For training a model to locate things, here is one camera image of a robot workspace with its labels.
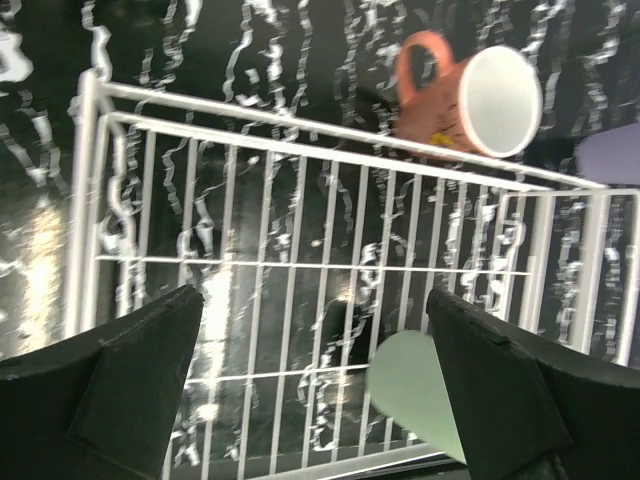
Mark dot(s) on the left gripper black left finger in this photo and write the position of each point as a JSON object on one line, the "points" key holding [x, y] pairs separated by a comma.
{"points": [[102, 404]]}

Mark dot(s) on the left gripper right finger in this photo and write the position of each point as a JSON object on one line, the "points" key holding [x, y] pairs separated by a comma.
{"points": [[529, 408]]}

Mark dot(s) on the light green plastic cup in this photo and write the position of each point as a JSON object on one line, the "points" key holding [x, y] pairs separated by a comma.
{"points": [[406, 383]]}

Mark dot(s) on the white wire dish rack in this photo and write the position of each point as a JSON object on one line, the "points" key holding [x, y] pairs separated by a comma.
{"points": [[310, 244]]}

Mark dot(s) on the lavender plastic cup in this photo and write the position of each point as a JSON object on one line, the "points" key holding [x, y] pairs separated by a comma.
{"points": [[611, 157]]}

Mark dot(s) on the orange pink mug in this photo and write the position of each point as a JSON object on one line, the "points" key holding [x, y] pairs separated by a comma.
{"points": [[488, 104]]}

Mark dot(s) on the black marbled table mat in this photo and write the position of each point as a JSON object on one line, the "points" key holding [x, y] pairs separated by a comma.
{"points": [[331, 62]]}

